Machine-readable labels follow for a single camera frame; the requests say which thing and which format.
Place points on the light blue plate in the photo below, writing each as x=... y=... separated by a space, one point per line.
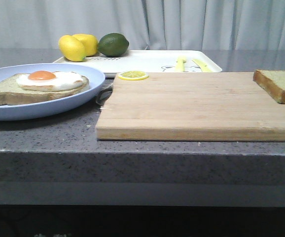
x=48 y=108

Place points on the fried egg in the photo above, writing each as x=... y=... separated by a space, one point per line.
x=51 y=81

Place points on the yellow plastic knife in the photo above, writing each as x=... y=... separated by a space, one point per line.
x=202 y=65

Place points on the bread slice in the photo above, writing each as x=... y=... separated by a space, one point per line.
x=273 y=82
x=12 y=94

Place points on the grey curtain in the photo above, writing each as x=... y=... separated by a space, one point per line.
x=147 y=24

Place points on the green lime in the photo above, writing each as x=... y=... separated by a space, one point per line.
x=113 y=45

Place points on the metal cutting board handle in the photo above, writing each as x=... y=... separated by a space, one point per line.
x=104 y=94

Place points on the white bear tray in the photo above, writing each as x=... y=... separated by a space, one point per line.
x=154 y=61

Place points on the rear yellow lemon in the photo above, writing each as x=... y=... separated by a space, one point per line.
x=90 y=43

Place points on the lemon slice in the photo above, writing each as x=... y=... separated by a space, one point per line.
x=133 y=75

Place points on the front yellow lemon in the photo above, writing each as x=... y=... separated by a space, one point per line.
x=72 y=48

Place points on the wooden cutting board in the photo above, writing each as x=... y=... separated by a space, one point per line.
x=191 y=107

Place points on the yellow plastic fork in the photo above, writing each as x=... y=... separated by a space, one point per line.
x=181 y=60

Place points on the yellow lemon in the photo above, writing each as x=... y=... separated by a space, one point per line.
x=72 y=48
x=90 y=43

